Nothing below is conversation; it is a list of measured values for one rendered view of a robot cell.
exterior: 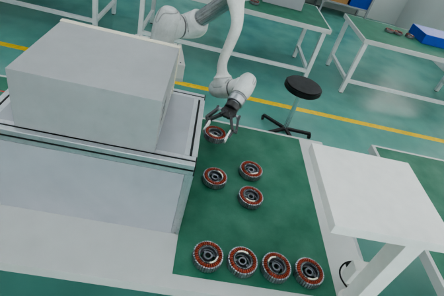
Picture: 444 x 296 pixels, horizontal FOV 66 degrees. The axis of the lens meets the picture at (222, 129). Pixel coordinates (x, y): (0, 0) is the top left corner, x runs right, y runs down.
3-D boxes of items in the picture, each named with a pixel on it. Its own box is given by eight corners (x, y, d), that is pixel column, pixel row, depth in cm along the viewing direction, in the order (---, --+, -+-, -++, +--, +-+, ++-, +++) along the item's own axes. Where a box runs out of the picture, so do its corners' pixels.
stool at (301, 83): (259, 112, 355) (277, 65, 322) (304, 122, 360) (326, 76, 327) (263, 145, 311) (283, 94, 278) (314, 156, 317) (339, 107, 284)
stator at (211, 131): (209, 127, 176) (210, 121, 174) (228, 137, 174) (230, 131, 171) (199, 137, 167) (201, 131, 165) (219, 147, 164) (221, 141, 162)
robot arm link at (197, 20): (168, 19, 230) (193, 20, 245) (174, 42, 231) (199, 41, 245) (248, -42, 173) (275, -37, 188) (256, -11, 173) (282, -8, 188)
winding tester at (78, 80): (64, 67, 135) (62, 18, 123) (173, 91, 140) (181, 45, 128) (13, 125, 104) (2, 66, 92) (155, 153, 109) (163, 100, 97)
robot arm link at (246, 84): (250, 103, 181) (232, 103, 189) (263, 82, 188) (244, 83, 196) (241, 88, 174) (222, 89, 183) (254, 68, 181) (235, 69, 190)
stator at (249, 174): (235, 166, 168) (237, 160, 166) (255, 164, 172) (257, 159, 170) (243, 183, 160) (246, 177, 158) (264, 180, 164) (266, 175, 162)
